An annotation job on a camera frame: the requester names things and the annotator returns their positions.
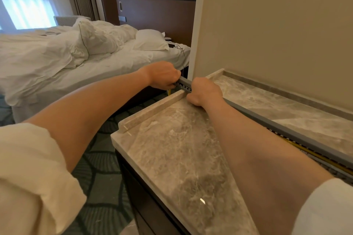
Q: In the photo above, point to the person's left fingers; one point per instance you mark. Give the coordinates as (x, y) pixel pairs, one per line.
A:
(174, 76)

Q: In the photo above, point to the grey armchair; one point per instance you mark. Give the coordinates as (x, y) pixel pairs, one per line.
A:
(66, 19)

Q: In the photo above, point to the person's right forearm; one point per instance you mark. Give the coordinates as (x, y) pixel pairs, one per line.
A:
(264, 166)

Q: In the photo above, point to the long grey metal rail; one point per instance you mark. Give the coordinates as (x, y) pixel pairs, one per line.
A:
(278, 127)

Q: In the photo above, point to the crumpled white duvet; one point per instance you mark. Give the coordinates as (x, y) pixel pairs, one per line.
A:
(49, 55)

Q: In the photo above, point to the white bed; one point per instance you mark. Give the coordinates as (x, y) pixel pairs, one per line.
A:
(110, 64)

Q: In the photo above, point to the person's right fingers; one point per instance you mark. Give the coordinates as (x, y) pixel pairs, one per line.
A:
(193, 93)

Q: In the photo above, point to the brown wooden headboard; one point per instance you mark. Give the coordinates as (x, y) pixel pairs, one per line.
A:
(154, 14)

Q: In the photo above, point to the person's left forearm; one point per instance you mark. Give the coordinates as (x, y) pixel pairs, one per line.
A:
(82, 111)

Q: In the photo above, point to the white sleeve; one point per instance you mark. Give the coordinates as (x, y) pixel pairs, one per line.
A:
(325, 210)
(30, 182)

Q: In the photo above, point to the marble-topped dark cabinet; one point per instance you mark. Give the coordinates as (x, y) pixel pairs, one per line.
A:
(193, 155)

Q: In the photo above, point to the person's right hand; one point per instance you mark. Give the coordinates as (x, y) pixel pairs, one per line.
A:
(204, 91)

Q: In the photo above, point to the white right sleeve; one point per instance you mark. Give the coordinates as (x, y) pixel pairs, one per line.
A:
(325, 210)

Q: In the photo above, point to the patterned green carpet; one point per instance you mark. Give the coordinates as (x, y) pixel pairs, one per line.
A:
(104, 177)

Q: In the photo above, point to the person's left hand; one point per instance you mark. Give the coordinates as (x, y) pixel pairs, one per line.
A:
(161, 74)

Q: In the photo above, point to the white left sleeve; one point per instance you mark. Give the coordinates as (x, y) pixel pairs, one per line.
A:
(30, 182)

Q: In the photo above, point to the white pillow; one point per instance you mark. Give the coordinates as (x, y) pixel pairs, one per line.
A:
(151, 39)

